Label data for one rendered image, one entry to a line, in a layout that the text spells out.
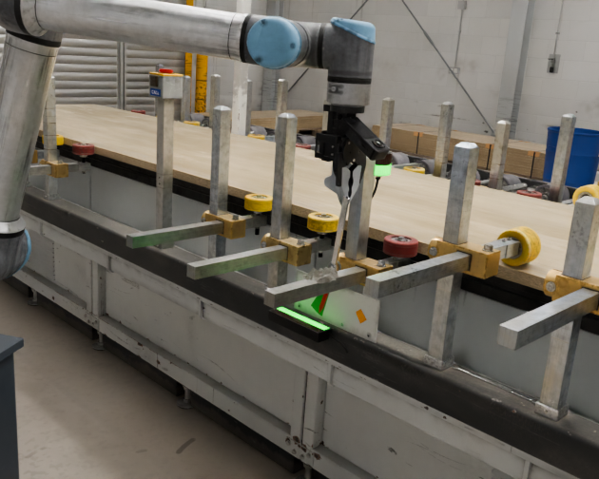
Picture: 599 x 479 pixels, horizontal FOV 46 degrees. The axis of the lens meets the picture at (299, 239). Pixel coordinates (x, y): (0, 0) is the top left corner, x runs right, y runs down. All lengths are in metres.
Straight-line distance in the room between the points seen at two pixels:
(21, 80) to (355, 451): 1.32
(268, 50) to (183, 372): 1.56
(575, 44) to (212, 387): 7.32
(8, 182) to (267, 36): 0.74
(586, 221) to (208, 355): 1.58
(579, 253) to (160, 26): 0.86
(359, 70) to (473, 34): 8.32
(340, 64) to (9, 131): 0.76
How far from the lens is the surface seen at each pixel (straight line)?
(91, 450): 2.49
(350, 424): 2.09
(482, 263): 1.37
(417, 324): 1.78
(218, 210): 1.92
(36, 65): 1.67
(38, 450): 2.52
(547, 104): 9.20
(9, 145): 1.72
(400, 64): 10.34
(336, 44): 1.43
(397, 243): 1.61
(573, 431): 1.37
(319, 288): 1.44
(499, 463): 1.53
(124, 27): 1.41
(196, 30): 1.36
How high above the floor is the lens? 1.33
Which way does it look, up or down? 16 degrees down
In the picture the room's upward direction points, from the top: 4 degrees clockwise
